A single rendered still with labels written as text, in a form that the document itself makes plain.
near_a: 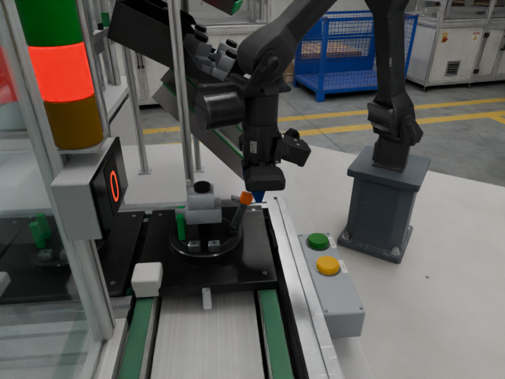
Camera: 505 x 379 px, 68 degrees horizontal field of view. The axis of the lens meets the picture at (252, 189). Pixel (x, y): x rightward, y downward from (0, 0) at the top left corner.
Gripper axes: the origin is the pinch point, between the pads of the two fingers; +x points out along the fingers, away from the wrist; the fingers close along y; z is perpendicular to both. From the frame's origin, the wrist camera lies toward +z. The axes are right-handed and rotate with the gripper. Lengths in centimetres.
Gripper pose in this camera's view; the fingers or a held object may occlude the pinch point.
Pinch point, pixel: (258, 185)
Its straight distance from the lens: 67.7
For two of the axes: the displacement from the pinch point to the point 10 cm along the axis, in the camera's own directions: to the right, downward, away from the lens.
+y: -0.9, -5.0, 8.6
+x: -0.1, 8.7, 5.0
